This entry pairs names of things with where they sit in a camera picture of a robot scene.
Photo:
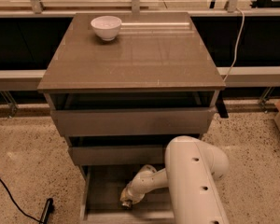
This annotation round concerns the black object on floor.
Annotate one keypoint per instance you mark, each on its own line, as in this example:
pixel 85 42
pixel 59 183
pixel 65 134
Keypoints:
pixel 48 209

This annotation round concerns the white ceramic bowl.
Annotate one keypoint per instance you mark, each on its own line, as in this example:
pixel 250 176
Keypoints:
pixel 106 27

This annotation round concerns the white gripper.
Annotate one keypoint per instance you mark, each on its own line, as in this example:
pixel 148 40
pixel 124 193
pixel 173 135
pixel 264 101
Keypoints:
pixel 130 194

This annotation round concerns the top grey drawer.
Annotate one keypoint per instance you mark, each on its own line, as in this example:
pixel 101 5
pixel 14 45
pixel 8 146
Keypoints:
pixel 117 122

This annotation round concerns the grey drawer cabinet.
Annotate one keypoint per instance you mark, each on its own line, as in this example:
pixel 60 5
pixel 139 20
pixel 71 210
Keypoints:
pixel 157 61

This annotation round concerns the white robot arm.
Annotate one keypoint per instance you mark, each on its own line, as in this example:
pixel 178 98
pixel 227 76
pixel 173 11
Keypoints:
pixel 191 169

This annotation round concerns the middle grey drawer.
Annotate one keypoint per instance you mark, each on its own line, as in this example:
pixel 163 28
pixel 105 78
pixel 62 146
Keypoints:
pixel 117 155

